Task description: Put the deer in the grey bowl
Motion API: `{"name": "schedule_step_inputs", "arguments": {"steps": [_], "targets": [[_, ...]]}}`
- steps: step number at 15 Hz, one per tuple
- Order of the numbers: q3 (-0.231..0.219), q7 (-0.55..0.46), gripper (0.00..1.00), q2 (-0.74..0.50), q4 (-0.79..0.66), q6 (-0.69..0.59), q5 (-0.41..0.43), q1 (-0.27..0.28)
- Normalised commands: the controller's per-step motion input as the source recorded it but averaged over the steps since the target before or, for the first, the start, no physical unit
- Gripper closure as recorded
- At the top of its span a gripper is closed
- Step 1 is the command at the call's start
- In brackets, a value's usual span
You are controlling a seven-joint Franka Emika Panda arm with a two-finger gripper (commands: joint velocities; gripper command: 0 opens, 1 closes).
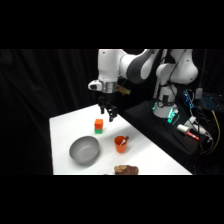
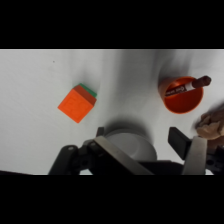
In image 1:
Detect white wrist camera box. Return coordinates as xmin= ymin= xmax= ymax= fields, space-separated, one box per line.
xmin=87 ymin=79 xmax=104 ymax=92

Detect small grey box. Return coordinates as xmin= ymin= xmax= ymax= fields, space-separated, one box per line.
xmin=195 ymin=87 xmax=204 ymax=100

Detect grey bowl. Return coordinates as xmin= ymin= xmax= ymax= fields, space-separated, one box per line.
xmin=68 ymin=135 xmax=101 ymax=165

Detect red and white marker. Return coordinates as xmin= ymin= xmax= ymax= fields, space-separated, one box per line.
xmin=186 ymin=131 xmax=200 ymax=141

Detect black curtain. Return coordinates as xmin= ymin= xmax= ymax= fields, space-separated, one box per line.
xmin=0 ymin=49 xmax=224 ymax=176

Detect blue cable bundle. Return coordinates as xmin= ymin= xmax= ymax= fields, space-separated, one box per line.
xmin=182 ymin=89 xmax=196 ymax=110

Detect orange block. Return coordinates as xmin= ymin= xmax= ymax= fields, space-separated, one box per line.
xmin=94 ymin=118 xmax=104 ymax=130

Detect orange cup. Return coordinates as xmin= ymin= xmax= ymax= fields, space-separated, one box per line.
xmin=114 ymin=135 xmax=128 ymax=154

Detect yellow cable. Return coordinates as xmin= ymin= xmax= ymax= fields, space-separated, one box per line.
xmin=201 ymin=110 xmax=222 ymax=156

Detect small utensil in cup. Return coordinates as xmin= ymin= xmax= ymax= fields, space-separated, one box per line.
xmin=120 ymin=135 xmax=130 ymax=146

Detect black robot stand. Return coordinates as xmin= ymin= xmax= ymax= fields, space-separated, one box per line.
xmin=120 ymin=99 xmax=214 ymax=168

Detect blue lit keyboard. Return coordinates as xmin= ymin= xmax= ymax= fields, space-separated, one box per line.
xmin=199 ymin=93 xmax=224 ymax=112

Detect brown plush deer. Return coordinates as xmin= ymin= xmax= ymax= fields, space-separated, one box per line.
xmin=114 ymin=164 xmax=140 ymax=176

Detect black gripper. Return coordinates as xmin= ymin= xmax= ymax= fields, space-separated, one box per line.
xmin=97 ymin=93 xmax=118 ymax=123

